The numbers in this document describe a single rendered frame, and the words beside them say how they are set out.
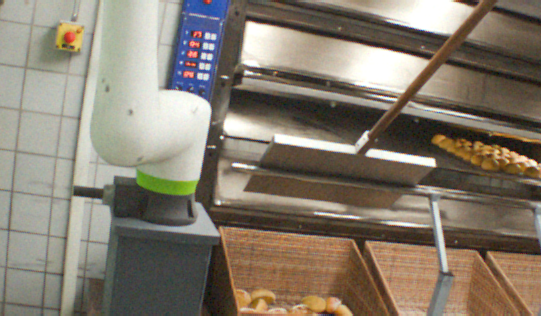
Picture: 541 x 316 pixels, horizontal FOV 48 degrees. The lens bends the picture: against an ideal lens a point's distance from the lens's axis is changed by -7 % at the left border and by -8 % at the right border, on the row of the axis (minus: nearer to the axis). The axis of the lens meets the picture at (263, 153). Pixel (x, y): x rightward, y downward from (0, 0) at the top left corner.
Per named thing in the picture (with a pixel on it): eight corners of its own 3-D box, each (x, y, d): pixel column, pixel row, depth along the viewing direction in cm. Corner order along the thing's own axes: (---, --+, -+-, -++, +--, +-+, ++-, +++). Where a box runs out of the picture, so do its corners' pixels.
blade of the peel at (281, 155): (435, 166, 204) (434, 159, 205) (274, 141, 190) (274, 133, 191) (387, 209, 234) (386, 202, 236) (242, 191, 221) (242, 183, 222)
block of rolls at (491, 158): (427, 141, 338) (430, 131, 336) (497, 154, 349) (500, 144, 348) (485, 170, 280) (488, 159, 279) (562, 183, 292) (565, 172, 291)
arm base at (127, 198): (71, 215, 117) (75, 185, 116) (71, 191, 131) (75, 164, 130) (203, 229, 125) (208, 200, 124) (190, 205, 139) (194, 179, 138)
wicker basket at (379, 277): (346, 299, 262) (362, 238, 256) (460, 306, 275) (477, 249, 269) (388, 357, 215) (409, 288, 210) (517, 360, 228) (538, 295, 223)
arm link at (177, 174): (113, 182, 123) (127, 86, 119) (157, 172, 137) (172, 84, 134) (167, 201, 118) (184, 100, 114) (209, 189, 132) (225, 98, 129)
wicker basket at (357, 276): (204, 290, 246) (216, 224, 240) (338, 299, 261) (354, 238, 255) (227, 353, 200) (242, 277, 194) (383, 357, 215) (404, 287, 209)
